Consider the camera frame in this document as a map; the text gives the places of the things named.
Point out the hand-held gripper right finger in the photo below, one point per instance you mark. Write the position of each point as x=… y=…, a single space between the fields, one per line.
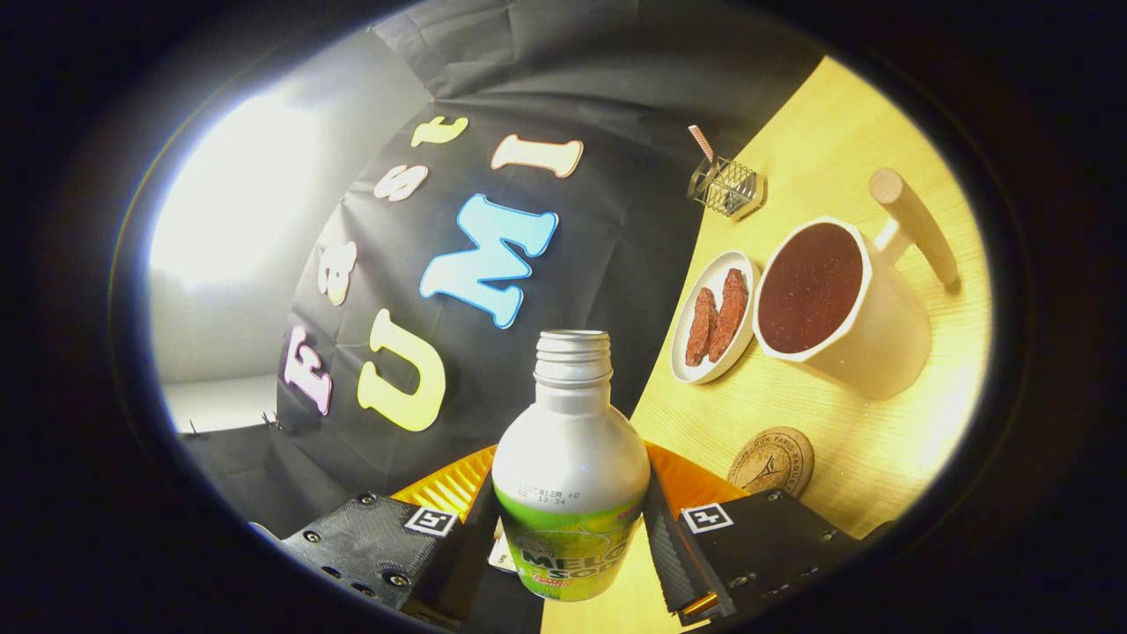
x=682 y=563

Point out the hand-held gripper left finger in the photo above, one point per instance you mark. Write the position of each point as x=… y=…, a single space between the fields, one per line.
x=458 y=572

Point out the round cork coaster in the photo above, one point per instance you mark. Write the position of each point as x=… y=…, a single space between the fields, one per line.
x=775 y=462

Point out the silver green juice bottle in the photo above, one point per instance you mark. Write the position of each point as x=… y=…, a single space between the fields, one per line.
x=572 y=440

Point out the brown meat slice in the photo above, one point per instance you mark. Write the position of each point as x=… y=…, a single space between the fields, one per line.
x=729 y=313
x=702 y=326

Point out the small white plate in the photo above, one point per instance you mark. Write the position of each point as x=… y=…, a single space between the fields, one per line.
x=718 y=264

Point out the striped drinking straw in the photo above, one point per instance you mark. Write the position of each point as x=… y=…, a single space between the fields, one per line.
x=701 y=143

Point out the black backdrop cloth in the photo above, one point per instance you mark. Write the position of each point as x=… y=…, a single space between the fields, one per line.
x=616 y=114

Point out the wooden table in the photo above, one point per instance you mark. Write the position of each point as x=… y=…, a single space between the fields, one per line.
x=836 y=123

